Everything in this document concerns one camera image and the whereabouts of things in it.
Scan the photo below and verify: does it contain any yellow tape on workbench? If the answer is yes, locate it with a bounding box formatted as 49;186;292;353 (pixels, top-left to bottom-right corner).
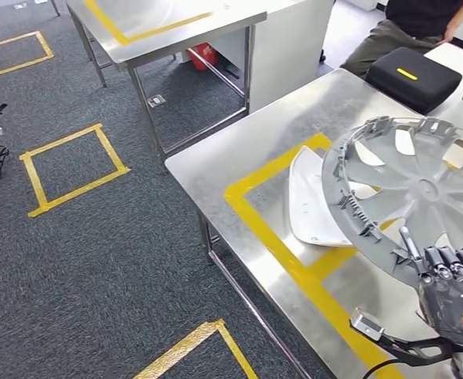
223;132;463;379

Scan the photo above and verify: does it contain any steel workbench with yellow tape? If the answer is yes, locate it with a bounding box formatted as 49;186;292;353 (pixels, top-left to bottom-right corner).
164;43;463;379

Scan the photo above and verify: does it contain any black case with yellow mark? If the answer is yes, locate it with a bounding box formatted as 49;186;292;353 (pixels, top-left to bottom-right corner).
365;47;463;116

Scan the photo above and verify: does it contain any white cabinet panel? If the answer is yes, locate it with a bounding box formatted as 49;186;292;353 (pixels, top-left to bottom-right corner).
211;0;335;114

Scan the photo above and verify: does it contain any red box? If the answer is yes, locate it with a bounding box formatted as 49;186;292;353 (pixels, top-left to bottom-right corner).
186;43;220;72

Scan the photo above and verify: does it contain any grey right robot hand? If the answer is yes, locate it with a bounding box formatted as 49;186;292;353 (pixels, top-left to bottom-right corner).
398;224;463;351

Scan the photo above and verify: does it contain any black right camera bracket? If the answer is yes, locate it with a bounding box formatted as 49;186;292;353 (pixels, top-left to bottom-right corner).
374;332;463;367

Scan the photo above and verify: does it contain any yellow tape on steel table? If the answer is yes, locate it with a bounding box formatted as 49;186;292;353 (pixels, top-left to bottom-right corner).
83;0;215;47

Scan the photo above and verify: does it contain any white plastic panel part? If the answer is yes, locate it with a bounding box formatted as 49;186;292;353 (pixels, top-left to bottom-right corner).
288;145;355;249

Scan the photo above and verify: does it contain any person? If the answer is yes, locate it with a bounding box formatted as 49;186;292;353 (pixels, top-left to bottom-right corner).
340;0;463;80

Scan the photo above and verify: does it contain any silver plastic wheel hubcap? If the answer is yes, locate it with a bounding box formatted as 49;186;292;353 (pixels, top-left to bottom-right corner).
321;115;463;289

